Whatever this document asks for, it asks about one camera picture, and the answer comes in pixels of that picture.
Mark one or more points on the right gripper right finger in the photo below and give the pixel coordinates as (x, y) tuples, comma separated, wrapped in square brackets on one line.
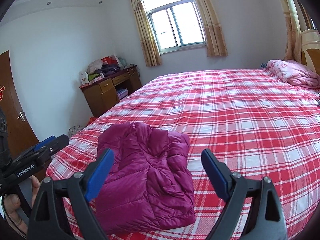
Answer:
[(265, 218)]

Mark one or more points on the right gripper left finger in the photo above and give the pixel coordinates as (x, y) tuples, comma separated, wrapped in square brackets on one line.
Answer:
[(48, 217)]

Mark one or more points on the magenta puffer jacket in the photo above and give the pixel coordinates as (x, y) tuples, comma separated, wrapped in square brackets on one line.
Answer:
[(149, 186)]

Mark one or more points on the person's left hand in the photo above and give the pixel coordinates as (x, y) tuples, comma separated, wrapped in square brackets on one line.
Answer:
[(11, 203)]

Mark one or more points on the brown wooden door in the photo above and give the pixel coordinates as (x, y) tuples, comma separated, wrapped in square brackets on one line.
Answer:
[(20, 134)]

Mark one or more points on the red white plaid bedspread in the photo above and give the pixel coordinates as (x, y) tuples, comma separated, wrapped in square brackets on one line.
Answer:
[(251, 120)]

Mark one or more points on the wooden desk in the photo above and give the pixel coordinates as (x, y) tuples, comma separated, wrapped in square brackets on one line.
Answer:
[(103, 94)]

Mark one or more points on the clutter pile on desk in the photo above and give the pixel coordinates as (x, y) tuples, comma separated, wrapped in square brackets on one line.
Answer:
[(102, 68)]

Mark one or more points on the pink floral quilt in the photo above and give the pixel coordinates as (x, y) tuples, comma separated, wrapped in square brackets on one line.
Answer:
[(294, 73)]

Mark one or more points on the left beige curtain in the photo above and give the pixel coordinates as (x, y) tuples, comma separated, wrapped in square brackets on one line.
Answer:
[(146, 36)]

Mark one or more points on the side window beige curtain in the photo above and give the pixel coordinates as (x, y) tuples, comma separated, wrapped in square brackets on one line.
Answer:
[(293, 49)]

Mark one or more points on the right beige curtain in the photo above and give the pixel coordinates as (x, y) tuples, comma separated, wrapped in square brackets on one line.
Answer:
[(213, 32)]

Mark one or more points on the wooden headboard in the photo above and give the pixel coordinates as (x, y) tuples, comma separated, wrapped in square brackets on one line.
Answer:
[(311, 49)]

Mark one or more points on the window with metal frame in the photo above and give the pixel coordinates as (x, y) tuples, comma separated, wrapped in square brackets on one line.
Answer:
[(176, 24)]

